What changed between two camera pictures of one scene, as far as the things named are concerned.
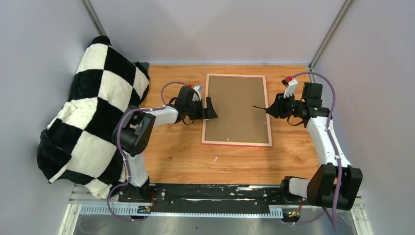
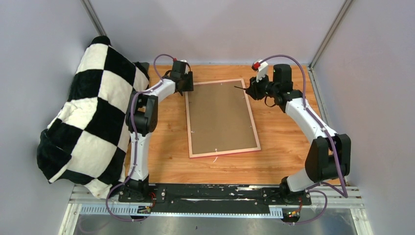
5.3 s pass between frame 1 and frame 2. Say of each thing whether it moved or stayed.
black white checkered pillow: stayed
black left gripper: moved
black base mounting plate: stayed
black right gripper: moved
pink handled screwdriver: moved
